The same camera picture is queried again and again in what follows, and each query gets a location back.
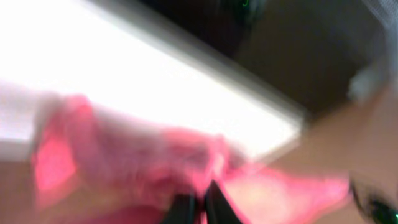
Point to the red t-shirt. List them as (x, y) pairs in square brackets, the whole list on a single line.
[(94, 167)]

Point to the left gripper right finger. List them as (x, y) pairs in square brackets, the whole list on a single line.
[(217, 208)]

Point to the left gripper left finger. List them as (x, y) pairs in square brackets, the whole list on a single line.
[(182, 210)]

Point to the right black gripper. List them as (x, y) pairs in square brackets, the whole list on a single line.
[(372, 203)]

